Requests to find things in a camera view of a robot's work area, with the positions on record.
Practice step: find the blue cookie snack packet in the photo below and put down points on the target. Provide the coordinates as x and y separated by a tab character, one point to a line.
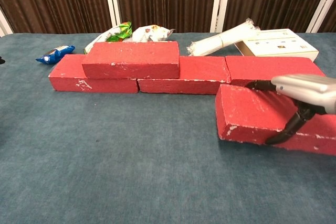
56	53

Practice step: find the red brick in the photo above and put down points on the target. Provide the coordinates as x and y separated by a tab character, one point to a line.
246	113
199	74
68	77
131	58
262	69

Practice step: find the white green snack bag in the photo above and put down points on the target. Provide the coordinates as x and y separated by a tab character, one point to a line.
147	33

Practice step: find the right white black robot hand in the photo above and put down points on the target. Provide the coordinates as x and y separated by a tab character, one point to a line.
309	90

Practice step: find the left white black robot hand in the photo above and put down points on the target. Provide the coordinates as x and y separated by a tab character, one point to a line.
1	60

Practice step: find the white wrapped straw bundle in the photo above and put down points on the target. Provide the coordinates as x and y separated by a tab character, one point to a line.
223	40

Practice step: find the flat white cardboard box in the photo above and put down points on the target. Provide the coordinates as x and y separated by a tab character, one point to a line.
275	43

